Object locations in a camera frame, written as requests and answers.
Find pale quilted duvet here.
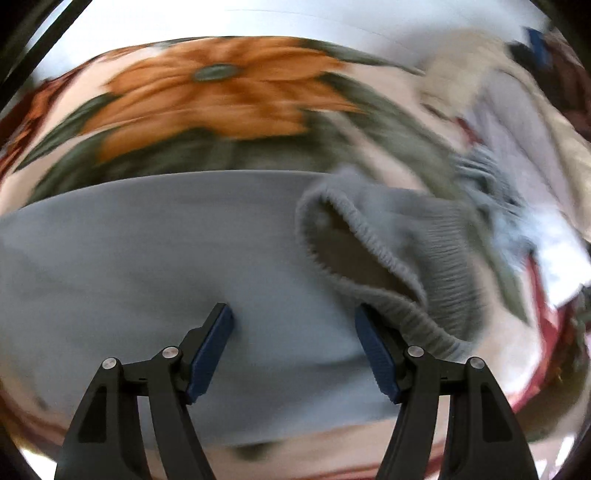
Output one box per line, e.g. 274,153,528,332
471,46,591,241

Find floral fleece blanket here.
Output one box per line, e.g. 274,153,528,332
0,34,591,480

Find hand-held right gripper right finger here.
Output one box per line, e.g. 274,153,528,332
355,303,540,480

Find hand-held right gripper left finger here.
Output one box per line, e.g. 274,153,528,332
54,303,236,480

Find blue striped cloth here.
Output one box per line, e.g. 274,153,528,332
455,143,541,259

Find grey pants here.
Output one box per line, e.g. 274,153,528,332
0,166,495,448

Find black metal bed frame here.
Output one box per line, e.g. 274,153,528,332
0,0,88,93

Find beige pillow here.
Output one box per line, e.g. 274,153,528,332
420,28,522,107

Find white cloth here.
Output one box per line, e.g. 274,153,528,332
536,217,591,308

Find dark blue cloth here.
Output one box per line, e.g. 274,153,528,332
505,25,559,70

